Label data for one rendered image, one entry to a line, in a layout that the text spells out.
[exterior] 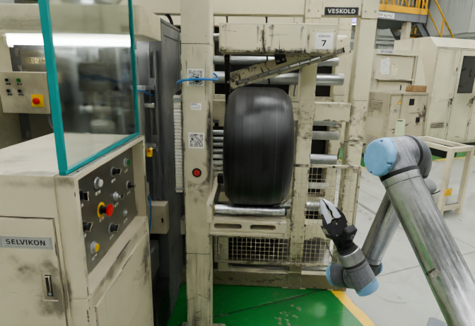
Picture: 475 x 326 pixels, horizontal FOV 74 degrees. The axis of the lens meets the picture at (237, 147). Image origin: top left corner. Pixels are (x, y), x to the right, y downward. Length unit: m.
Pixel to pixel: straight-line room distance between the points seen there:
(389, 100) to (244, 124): 4.79
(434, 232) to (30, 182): 1.10
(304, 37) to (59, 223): 1.35
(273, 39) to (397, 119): 4.63
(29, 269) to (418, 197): 1.12
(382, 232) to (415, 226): 0.32
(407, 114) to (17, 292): 5.93
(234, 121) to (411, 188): 0.69
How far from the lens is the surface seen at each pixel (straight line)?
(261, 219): 1.52
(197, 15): 1.48
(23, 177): 0.99
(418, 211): 1.05
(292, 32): 1.72
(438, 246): 1.05
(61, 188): 0.94
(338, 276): 1.39
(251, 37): 1.71
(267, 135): 1.28
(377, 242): 1.39
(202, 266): 1.76
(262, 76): 1.83
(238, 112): 1.32
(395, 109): 6.06
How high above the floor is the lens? 1.54
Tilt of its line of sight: 14 degrees down
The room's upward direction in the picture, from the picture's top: 1 degrees clockwise
